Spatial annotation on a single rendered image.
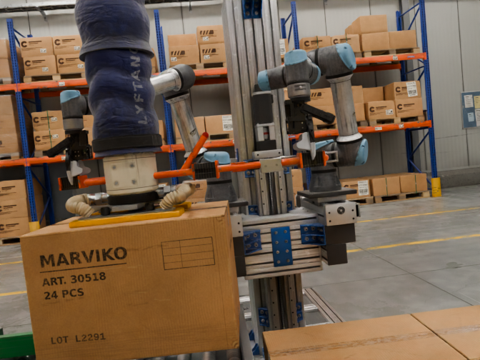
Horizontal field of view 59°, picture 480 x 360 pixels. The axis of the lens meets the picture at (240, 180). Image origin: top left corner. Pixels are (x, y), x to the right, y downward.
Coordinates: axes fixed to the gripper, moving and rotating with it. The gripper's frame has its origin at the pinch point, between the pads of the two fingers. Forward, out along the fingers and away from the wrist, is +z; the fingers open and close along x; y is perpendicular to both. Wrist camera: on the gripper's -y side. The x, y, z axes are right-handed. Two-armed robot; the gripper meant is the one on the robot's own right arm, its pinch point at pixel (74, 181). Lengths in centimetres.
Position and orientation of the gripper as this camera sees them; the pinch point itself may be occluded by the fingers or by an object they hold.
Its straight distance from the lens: 181.6
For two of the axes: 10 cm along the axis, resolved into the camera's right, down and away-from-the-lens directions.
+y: 10.0, -0.9, -0.1
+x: 0.0, -0.6, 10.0
